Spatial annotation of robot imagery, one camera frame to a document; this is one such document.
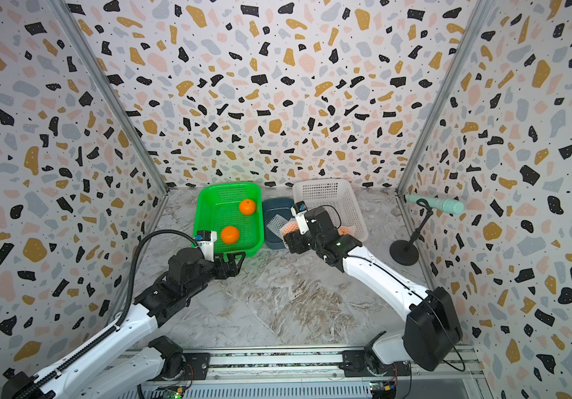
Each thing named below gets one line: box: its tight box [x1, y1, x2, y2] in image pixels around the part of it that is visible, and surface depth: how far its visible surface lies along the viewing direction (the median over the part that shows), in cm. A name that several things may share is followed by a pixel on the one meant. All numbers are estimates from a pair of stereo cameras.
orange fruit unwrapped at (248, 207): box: [239, 198, 257, 216], surface depth 112 cm
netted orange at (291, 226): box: [281, 216, 300, 237], surface depth 80 cm
